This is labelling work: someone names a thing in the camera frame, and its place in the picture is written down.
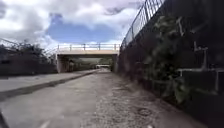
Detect concrete bridge with railing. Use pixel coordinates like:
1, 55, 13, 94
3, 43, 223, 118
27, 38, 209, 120
54, 42, 121, 74

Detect grey concrete path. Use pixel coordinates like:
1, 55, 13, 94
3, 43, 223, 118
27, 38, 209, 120
0, 69, 208, 128

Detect climbing plant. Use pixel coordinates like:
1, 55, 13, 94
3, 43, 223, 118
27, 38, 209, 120
146, 14, 191, 104

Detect metal railing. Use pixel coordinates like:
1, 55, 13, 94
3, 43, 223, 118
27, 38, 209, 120
119, 0, 166, 51

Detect manhole cover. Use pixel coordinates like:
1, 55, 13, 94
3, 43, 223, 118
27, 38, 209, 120
137, 107, 154, 118

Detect bushes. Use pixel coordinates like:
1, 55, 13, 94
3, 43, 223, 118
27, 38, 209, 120
0, 39, 56, 63

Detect raised concrete slab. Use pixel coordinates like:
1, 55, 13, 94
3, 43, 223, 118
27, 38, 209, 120
0, 69, 99, 94

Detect dark retaining wall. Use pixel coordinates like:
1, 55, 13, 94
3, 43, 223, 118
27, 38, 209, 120
0, 49, 58, 77

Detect dark brick wall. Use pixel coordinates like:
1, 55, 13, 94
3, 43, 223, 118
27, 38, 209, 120
114, 0, 224, 128

